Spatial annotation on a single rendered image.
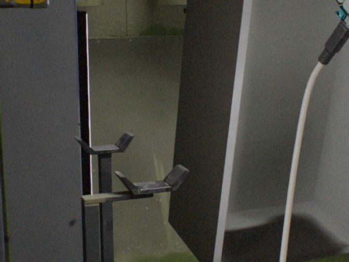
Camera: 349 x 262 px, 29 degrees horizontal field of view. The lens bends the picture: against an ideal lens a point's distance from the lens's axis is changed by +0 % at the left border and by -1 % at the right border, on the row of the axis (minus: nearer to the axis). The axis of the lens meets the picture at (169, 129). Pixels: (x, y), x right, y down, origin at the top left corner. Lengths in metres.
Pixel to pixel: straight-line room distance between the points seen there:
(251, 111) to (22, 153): 1.19
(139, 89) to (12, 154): 1.93
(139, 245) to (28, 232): 1.61
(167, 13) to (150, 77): 0.34
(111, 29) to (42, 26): 1.99
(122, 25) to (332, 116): 1.22
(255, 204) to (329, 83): 0.51
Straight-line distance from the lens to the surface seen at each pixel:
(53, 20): 1.27
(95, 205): 0.73
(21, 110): 1.28
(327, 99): 2.49
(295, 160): 1.84
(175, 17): 3.35
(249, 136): 2.36
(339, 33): 1.70
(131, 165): 3.02
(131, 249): 2.91
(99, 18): 3.24
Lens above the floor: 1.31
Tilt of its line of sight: 11 degrees down
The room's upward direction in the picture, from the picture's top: straight up
